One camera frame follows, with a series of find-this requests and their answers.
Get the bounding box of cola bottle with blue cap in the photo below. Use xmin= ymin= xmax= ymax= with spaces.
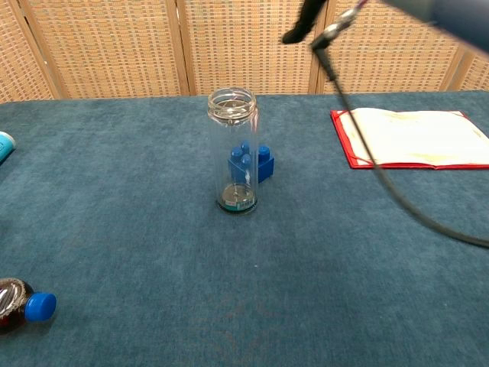
xmin=0 ymin=278 xmax=57 ymax=336

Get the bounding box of blue plastic building block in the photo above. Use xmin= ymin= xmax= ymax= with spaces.
xmin=227 ymin=140 xmax=276 ymax=184

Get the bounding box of clear glass jar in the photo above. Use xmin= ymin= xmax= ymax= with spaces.
xmin=207 ymin=86 xmax=257 ymax=215

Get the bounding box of small metal strainer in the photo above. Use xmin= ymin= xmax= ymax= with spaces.
xmin=210 ymin=97 xmax=254 ymax=125

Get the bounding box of light blue tube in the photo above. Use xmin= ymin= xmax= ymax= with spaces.
xmin=0 ymin=131 xmax=17 ymax=166

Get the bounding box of black cable with metal connector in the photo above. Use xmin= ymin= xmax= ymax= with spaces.
xmin=310 ymin=0 xmax=489 ymax=248

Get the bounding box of teal velvet tablecloth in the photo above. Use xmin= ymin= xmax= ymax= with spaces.
xmin=0 ymin=89 xmax=489 ymax=367

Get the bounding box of open red folder white paper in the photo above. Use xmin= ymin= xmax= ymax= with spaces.
xmin=330 ymin=107 xmax=489 ymax=171

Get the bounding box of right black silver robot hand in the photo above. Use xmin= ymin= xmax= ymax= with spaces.
xmin=281 ymin=0 xmax=329 ymax=44

